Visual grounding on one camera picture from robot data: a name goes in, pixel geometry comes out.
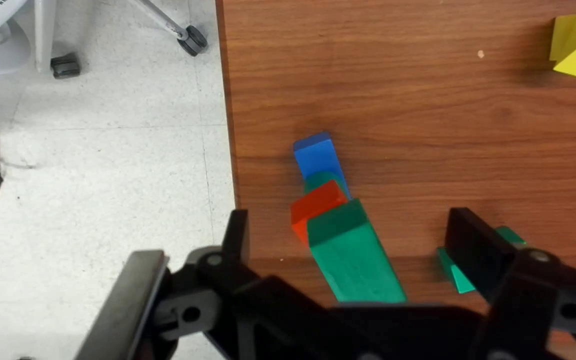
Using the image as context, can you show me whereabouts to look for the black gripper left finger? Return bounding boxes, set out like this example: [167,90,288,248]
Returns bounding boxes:
[220,211,252,278]

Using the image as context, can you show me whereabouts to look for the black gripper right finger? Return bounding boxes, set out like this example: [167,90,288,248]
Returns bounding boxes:
[444,209,548,313]

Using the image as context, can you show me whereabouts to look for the small green block in stack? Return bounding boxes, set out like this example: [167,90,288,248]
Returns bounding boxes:
[304,171,341,194]

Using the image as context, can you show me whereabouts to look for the orange block on stack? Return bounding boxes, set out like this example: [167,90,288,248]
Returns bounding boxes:
[290,181,348,244]

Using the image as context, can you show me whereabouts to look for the blue block at stack bottom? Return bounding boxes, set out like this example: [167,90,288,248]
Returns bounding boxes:
[292,133,349,197]

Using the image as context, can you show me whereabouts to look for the wooden table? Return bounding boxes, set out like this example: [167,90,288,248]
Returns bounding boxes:
[216,0,576,307]

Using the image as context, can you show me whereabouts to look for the black office chair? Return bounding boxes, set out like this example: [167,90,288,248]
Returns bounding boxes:
[0,0,210,81]

